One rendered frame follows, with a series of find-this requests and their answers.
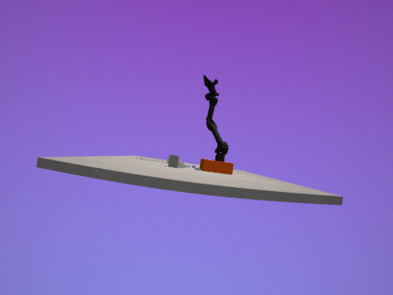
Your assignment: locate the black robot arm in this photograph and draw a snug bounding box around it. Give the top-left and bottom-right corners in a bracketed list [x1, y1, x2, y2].
[205, 90, 229, 162]

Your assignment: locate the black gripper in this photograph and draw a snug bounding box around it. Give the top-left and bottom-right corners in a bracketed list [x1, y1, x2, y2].
[204, 75, 215, 92]

